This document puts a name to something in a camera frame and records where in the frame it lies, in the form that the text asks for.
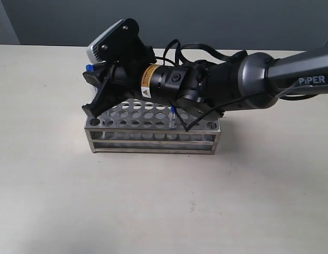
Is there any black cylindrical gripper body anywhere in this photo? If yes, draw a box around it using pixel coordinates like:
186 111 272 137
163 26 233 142
110 63 198 106

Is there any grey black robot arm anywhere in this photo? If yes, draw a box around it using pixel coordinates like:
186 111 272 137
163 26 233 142
83 46 328 121

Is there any blue-capped tube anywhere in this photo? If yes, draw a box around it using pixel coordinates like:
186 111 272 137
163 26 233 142
167 106 177 140
85 65 94 71

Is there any stainless steel tube rack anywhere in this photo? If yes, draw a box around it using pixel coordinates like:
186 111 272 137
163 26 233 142
84 99 221 155

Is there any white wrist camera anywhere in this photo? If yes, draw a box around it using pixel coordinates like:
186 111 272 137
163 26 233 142
86 19 139 64

